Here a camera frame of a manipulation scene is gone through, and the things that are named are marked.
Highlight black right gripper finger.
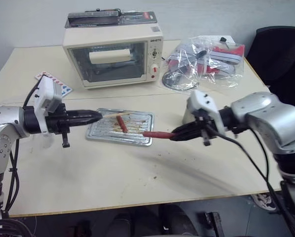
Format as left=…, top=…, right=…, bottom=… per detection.
left=170, top=130, right=204, bottom=142
left=173, top=121, right=201, bottom=134

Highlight clear plastic bags with parts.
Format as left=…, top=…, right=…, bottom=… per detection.
left=161, top=35, right=246, bottom=90

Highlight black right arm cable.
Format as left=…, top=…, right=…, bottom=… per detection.
left=210, top=127, right=295, bottom=237

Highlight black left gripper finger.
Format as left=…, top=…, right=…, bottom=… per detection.
left=66, top=109, right=104, bottom=119
left=66, top=117, right=103, bottom=127

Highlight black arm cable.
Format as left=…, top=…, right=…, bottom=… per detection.
left=23, top=76, right=43, bottom=110
left=210, top=127, right=295, bottom=237

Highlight colourful card packet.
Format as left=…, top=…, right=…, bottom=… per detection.
left=34, top=71, right=74, bottom=97

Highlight small black key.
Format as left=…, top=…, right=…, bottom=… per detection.
left=219, top=36, right=231, bottom=48

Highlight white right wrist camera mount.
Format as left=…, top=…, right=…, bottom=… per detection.
left=186, top=89, right=226, bottom=137

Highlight black coiled wire ring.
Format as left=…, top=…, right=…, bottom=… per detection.
left=161, top=70, right=200, bottom=92

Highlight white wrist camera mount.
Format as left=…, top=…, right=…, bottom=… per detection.
left=35, top=75, right=63, bottom=117
left=186, top=89, right=226, bottom=137

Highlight red sausage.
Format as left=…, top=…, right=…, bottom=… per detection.
left=142, top=131, right=176, bottom=140
left=115, top=116, right=129, bottom=134

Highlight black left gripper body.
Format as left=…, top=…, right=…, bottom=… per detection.
left=44, top=103, right=71, bottom=149

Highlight thin wooden skewer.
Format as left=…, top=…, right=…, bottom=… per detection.
left=101, top=111, right=131, bottom=119

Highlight black mesh office chair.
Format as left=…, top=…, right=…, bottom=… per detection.
left=246, top=25, right=295, bottom=96

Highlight black packaged box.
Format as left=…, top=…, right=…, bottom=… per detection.
left=64, top=8, right=159, bottom=28

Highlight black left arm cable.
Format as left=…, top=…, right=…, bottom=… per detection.
left=23, top=76, right=43, bottom=110

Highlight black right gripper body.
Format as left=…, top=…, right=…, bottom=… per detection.
left=193, top=109, right=220, bottom=147

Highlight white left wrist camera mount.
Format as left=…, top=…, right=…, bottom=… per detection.
left=35, top=75, right=63, bottom=117

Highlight ribbed metal baking tray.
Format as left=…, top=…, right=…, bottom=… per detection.
left=85, top=107, right=155, bottom=147

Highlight cream toaster oven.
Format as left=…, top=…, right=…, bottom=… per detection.
left=62, top=23, right=164, bottom=90

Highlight white and black sneaker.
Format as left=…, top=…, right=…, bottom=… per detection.
left=250, top=193, right=278, bottom=212

